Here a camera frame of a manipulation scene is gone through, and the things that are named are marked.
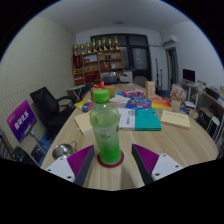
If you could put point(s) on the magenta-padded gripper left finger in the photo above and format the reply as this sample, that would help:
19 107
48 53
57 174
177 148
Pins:
61 166

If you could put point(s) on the wooden shelf unit with trophies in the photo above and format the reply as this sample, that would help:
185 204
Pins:
96 63

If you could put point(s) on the teal book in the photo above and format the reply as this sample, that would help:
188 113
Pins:
147 120

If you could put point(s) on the white round stool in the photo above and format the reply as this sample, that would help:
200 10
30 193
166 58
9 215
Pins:
215 121

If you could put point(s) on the tall orange box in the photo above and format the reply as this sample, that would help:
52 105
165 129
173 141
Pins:
150 89

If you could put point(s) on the dark glass door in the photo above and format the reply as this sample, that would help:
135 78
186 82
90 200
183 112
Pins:
138 58

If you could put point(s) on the orange book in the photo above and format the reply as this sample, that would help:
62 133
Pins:
161 103

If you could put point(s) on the pale yellow book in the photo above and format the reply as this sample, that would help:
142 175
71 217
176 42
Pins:
175 119

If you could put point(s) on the yellow gift box red ribbon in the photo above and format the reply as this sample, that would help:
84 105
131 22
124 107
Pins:
111 91

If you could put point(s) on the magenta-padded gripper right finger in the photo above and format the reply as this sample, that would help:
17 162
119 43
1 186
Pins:
165 165

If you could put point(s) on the purple sign board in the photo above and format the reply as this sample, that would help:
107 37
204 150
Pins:
20 120

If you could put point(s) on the beige book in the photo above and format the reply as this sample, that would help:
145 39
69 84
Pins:
83 123

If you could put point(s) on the flat round red coaster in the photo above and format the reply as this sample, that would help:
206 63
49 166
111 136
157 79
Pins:
121 160

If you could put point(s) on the bright yellow book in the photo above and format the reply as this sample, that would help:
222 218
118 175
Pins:
79 103

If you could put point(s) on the white book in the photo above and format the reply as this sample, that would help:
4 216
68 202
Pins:
127 119

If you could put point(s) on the blue book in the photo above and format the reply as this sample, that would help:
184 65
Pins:
138 103

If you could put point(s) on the cluttered wooden side desk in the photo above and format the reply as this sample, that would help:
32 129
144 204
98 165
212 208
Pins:
211 96

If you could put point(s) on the green drink bottle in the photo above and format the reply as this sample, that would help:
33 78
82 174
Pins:
106 133

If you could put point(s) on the computer monitor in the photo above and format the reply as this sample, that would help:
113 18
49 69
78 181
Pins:
188 75

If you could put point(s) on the white air conditioner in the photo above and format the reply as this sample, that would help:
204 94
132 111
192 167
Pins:
169 41

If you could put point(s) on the black office chair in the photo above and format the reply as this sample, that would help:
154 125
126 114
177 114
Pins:
45 106

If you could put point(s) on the grey armchair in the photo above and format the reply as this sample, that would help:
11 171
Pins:
140 81

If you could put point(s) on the pink flowers in white pot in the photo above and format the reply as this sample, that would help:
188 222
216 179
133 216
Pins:
177 94

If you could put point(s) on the pink box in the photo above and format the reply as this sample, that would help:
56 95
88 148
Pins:
132 93

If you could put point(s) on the small steel cup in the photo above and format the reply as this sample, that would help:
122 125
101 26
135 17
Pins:
62 150

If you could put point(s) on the small round side table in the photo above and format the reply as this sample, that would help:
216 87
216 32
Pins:
76 88

